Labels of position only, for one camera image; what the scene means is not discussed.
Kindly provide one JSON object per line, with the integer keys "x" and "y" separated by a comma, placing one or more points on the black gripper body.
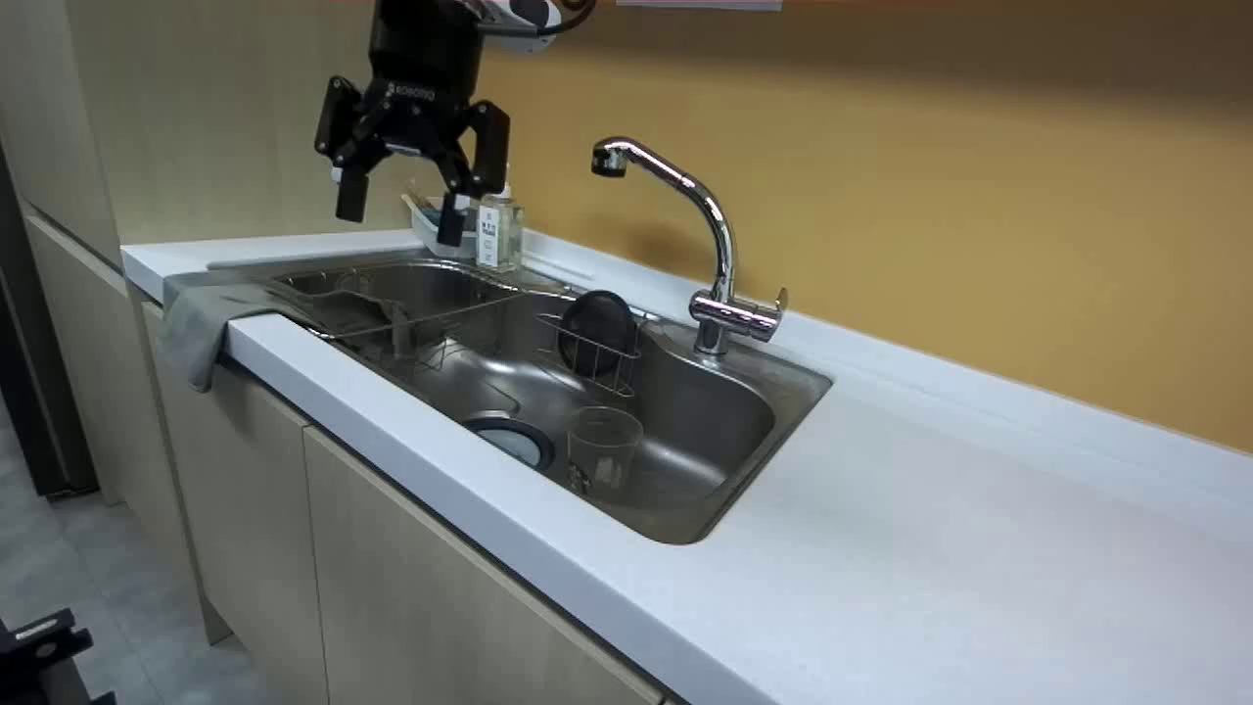
{"x": 424, "y": 61}

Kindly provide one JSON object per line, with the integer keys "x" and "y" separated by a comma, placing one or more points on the clear soap pump bottle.
{"x": 497, "y": 238}

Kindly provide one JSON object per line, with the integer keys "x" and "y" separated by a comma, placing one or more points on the black round scrubber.
{"x": 595, "y": 328}

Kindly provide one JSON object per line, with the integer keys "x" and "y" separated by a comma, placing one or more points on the narrow beige cabinet door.
{"x": 248, "y": 512}

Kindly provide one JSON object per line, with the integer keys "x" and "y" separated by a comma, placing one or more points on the round sink drain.
{"x": 509, "y": 442}

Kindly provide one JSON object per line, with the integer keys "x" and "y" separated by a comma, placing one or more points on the dark tall appliance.
{"x": 31, "y": 378}

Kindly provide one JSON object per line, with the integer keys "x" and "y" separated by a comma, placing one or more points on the chrome sink faucet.
{"x": 710, "y": 221}

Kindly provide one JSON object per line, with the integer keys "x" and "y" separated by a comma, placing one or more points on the black equipment stand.
{"x": 42, "y": 651}

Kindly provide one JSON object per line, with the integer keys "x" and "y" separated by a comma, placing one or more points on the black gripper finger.
{"x": 351, "y": 181}
{"x": 485, "y": 151}

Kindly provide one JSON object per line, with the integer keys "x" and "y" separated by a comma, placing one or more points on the wide beige cabinet door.
{"x": 417, "y": 601}

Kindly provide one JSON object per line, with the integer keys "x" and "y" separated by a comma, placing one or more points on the stainless steel sink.
{"x": 706, "y": 434}

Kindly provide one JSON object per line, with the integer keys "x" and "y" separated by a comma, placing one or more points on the grey dish cloth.
{"x": 197, "y": 328}

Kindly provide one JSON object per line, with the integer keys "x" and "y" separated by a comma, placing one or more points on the white soap dish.
{"x": 429, "y": 221}

